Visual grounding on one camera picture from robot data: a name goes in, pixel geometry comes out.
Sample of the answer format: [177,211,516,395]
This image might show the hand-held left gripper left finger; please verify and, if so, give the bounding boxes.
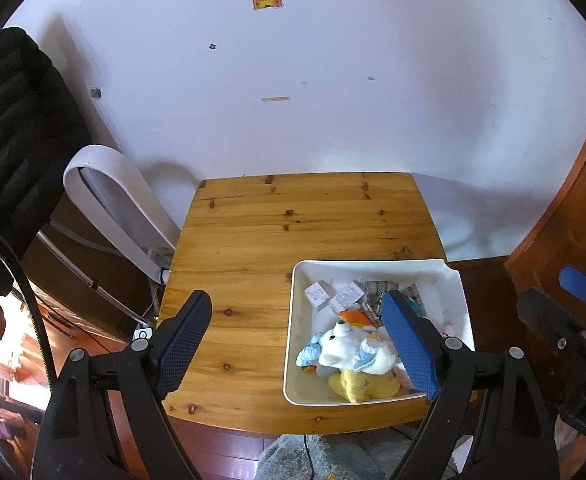
[32,289,212,480]

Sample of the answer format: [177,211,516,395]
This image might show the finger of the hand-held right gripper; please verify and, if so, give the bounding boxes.
[559,266,586,311]

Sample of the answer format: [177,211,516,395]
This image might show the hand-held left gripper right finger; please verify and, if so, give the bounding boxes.
[380,289,558,480]

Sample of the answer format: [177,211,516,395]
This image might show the yellow plush toy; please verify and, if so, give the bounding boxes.
[328,367,404,405]

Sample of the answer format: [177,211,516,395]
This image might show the white green medicine box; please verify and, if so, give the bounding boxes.
[329,282,368,313]

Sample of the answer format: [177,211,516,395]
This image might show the white plastic bin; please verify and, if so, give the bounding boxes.
[283,258,475,407]

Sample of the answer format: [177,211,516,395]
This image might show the orange plush toy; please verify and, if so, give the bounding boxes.
[338,310,376,328]

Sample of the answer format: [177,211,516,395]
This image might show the plaid cloth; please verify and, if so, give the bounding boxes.
[360,280,426,326]

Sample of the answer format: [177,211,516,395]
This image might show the white blue plush toy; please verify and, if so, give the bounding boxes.
[295,321,400,375]

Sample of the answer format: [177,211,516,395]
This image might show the small white box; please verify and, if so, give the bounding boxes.
[304,282,334,310]

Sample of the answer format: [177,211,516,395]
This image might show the grey fluffy rug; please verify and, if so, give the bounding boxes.
[258,430,474,480]

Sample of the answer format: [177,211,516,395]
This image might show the black padded jacket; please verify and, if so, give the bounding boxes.
[0,26,91,296]

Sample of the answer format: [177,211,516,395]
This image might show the white hose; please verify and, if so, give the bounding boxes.
[38,225,148,321]

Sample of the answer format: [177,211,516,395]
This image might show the thick black cable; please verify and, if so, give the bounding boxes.
[0,217,56,396]

